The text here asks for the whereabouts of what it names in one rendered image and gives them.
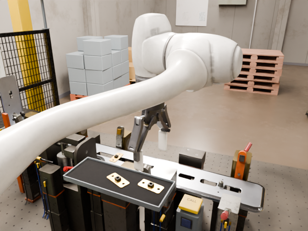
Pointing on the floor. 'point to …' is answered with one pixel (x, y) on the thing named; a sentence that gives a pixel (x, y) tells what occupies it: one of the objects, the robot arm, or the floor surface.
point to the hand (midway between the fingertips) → (151, 156)
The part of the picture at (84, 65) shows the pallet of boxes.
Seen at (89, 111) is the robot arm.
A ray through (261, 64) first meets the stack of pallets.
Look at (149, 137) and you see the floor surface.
